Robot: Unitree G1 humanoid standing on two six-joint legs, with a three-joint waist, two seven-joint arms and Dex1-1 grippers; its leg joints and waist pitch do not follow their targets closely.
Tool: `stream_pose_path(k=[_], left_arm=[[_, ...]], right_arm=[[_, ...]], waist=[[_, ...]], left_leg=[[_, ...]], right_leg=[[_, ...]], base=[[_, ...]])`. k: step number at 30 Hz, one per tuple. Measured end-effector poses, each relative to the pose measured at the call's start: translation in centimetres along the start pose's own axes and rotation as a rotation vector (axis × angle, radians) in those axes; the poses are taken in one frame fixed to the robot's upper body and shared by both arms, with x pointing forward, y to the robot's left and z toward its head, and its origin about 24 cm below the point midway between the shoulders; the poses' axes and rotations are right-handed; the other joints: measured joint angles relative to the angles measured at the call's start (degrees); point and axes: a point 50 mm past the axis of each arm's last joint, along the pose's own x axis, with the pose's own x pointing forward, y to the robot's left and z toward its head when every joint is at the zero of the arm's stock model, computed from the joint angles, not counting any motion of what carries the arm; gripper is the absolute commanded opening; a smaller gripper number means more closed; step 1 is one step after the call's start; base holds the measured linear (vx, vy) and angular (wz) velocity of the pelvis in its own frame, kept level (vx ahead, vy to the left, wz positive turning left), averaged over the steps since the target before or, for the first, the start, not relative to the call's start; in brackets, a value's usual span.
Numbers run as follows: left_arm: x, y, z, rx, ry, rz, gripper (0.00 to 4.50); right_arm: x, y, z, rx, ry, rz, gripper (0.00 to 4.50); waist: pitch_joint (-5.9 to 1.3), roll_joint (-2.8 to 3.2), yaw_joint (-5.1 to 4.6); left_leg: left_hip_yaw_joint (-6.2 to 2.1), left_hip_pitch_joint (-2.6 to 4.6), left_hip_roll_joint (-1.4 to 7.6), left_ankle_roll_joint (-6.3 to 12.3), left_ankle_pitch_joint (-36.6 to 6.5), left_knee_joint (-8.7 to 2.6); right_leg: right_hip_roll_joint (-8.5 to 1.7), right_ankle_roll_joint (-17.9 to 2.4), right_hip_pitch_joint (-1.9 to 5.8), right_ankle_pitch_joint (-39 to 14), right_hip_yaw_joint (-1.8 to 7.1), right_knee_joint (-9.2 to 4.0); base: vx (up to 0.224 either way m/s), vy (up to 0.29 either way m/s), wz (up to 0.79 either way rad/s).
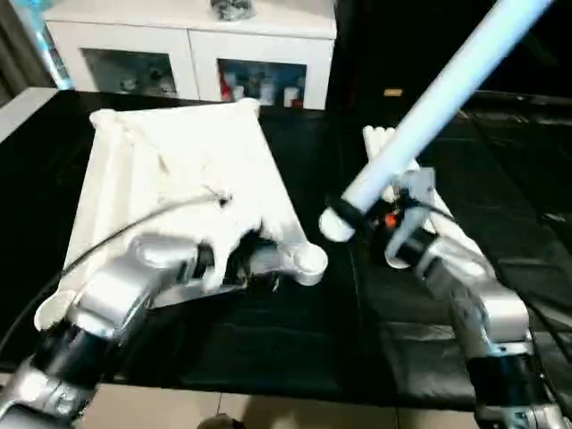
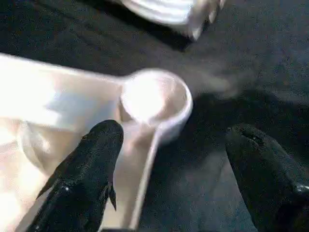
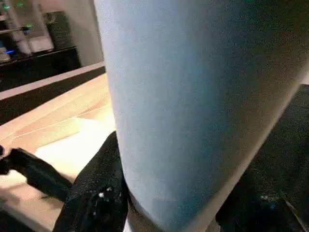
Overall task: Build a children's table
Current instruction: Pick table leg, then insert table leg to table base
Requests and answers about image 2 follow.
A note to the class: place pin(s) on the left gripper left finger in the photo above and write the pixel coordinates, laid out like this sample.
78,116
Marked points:
79,183

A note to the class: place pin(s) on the white plastic table top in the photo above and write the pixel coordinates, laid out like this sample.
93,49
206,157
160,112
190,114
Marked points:
58,111

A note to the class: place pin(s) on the white plastic table leg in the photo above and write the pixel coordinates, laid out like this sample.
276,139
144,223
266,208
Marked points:
169,12

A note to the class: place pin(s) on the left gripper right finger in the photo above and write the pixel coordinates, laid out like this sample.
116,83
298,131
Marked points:
273,179

